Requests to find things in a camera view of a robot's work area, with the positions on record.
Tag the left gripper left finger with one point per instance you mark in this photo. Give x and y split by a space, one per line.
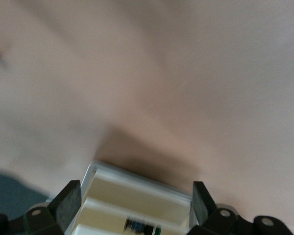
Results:
68 203

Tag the table cover sheet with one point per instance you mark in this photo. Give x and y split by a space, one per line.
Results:
161 73

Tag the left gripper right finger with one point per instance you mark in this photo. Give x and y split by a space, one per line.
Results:
198 203

